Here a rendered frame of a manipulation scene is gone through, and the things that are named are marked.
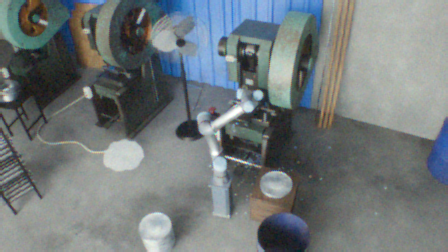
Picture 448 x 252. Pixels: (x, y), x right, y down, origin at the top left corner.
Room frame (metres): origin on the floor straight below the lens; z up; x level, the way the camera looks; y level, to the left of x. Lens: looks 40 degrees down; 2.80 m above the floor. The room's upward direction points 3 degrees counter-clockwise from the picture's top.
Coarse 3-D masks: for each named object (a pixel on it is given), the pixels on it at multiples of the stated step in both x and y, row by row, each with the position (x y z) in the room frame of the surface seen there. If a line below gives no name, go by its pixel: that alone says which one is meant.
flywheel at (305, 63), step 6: (306, 42) 2.78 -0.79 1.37; (306, 48) 2.78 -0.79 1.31; (306, 54) 2.49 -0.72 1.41; (300, 60) 2.45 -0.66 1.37; (306, 60) 2.43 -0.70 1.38; (312, 60) 2.47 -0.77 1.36; (300, 66) 2.43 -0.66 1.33; (306, 66) 2.41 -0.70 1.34; (300, 72) 2.49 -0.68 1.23; (306, 72) 2.44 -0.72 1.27; (300, 78) 2.50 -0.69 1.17; (300, 84) 2.52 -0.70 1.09
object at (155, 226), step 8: (152, 216) 1.81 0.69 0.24; (160, 216) 1.81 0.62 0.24; (144, 224) 1.73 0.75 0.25; (152, 224) 1.72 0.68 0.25; (160, 224) 1.72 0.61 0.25; (168, 224) 1.72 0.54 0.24; (144, 232) 1.65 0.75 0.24; (152, 232) 1.64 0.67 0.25; (160, 232) 1.64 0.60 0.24; (152, 240) 1.56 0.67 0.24
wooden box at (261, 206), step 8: (264, 168) 2.23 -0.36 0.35; (272, 168) 2.22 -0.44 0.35; (296, 176) 2.10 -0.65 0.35; (256, 184) 2.04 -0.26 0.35; (296, 184) 2.00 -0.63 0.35; (256, 192) 1.94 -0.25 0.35; (296, 192) 1.99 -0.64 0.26; (256, 200) 1.87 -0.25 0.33; (264, 200) 1.85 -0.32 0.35; (272, 200) 1.84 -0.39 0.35; (280, 200) 1.84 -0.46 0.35; (288, 200) 1.83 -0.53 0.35; (256, 208) 1.87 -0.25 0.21; (264, 208) 1.84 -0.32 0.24; (272, 208) 1.82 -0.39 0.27; (280, 208) 1.79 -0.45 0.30; (288, 208) 1.76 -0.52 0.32; (256, 216) 1.87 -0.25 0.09; (264, 216) 1.84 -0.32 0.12
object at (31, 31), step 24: (24, 0) 4.10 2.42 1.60; (48, 0) 4.43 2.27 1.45; (0, 24) 3.85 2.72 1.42; (24, 24) 4.06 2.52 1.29; (48, 24) 4.32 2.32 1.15; (24, 48) 4.24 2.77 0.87; (48, 48) 4.44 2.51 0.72; (24, 72) 3.98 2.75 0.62; (48, 72) 4.29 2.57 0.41; (72, 72) 4.68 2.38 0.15; (48, 96) 4.14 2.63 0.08
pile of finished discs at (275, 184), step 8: (264, 176) 2.10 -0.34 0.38; (272, 176) 2.10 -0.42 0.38; (280, 176) 2.09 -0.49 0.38; (288, 176) 2.08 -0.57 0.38; (264, 184) 2.01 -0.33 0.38; (272, 184) 2.00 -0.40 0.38; (280, 184) 1.99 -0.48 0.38; (288, 184) 1.99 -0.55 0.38; (264, 192) 1.93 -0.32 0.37; (272, 192) 1.91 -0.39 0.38; (280, 192) 1.90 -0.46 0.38; (288, 192) 1.91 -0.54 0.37
